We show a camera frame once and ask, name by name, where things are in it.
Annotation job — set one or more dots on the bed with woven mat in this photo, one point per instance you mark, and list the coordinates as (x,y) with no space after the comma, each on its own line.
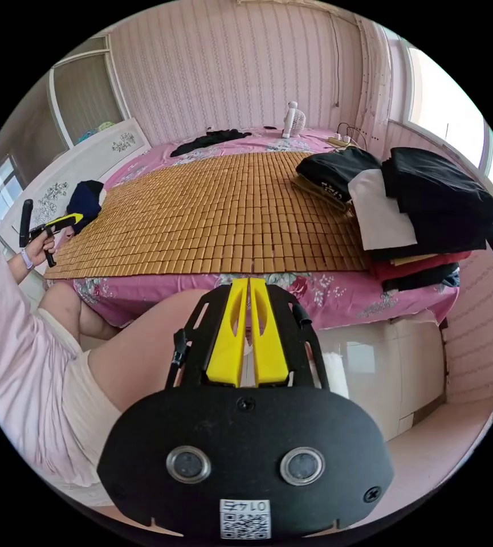
(212,213)

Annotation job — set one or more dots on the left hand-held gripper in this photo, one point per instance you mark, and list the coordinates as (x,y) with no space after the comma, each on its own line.
(51,256)

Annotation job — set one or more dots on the black garment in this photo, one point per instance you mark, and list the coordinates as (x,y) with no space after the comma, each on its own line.
(210,140)

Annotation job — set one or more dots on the dark blue short sleeve shirt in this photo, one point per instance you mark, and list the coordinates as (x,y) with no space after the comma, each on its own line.
(86,203)

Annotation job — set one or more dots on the window with dark frame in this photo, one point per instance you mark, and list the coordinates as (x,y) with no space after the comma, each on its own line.
(2,188)

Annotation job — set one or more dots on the white flowered headboard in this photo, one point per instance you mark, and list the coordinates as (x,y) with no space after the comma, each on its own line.
(88,162)

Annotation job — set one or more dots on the person's left forearm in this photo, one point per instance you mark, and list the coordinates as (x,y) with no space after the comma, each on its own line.
(21,267)

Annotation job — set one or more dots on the small white fan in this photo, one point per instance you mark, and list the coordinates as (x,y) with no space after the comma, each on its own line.
(292,119)

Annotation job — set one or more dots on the person's left hand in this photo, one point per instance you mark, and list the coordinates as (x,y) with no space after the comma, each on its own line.
(37,254)

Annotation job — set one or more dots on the white power strip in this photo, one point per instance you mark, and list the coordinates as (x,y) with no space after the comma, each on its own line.
(339,140)

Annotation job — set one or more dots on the white framed glass door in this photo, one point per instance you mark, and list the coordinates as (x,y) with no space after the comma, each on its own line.
(84,94)

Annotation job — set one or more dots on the person's body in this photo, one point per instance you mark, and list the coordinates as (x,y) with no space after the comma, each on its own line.
(15,342)

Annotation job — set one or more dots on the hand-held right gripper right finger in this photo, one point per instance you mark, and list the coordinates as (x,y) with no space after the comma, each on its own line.
(267,342)

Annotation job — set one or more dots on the bright window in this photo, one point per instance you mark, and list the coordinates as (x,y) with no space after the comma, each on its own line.
(447,107)

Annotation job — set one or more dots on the pile of clothes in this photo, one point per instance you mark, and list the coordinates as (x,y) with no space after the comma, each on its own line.
(434,201)

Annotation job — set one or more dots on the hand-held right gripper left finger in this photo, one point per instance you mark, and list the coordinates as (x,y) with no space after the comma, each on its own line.
(229,342)

